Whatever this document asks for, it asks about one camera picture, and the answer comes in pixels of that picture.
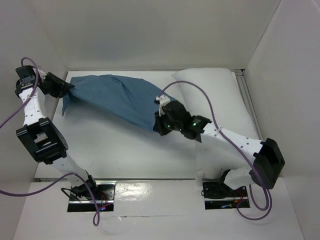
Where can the aluminium frame rail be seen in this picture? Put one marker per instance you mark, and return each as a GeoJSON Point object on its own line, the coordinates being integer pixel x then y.
{"type": "Point", "coordinates": [246, 97]}

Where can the blue pillowcase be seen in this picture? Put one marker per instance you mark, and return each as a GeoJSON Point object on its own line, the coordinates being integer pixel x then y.
{"type": "Point", "coordinates": [132, 99]}

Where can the white pillow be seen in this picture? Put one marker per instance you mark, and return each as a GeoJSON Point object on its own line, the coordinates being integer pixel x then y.
{"type": "Point", "coordinates": [214, 92]}

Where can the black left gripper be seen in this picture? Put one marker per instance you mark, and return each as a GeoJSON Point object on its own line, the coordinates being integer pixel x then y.
{"type": "Point", "coordinates": [59, 83]}

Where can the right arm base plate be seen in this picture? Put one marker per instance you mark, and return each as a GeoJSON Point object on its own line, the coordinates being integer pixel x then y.
{"type": "Point", "coordinates": [220, 197]}

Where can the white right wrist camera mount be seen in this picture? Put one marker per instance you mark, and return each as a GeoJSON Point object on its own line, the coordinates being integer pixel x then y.
{"type": "Point", "coordinates": [161, 101]}

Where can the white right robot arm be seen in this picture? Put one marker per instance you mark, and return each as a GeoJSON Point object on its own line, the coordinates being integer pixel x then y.
{"type": "Point", "coordinates": [264, 160]}

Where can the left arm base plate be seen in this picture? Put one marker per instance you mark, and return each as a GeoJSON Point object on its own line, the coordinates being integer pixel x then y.
{"type": "Point", "coordinates": [104, 197]}

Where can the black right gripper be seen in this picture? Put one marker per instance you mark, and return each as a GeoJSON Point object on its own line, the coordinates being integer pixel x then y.
{"type": "Point", "coordinates": [161, 124]}

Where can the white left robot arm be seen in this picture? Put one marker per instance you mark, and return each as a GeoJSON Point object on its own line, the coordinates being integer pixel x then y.
{"type": "Point", "coordinates": [40, 136]}

